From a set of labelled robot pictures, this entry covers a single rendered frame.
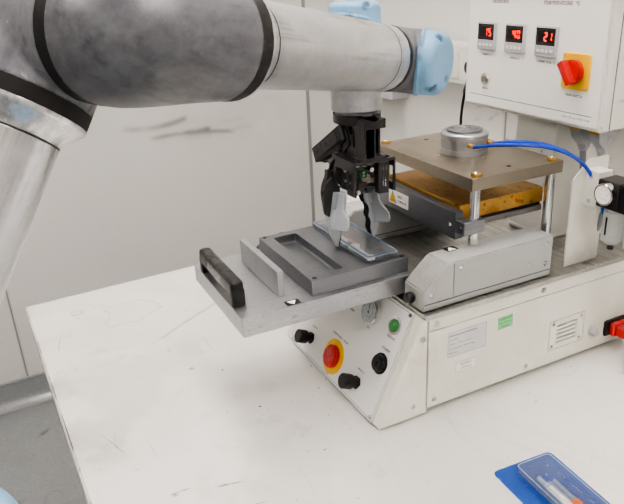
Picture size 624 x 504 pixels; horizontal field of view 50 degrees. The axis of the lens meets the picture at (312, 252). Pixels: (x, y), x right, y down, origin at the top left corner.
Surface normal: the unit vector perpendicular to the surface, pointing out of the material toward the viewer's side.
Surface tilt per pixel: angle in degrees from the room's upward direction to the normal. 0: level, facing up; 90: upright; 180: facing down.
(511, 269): 90
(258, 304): 0
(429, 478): 0
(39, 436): 0
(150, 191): 90
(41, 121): 122
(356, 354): 65
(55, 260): 90
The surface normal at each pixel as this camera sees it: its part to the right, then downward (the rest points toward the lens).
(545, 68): -0.89, 0.22
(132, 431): -0.04, -0.92
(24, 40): -0.56, 0.36
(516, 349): 0.44, 0.33
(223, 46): 0.63, 0.36
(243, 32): 0.72, 0.11
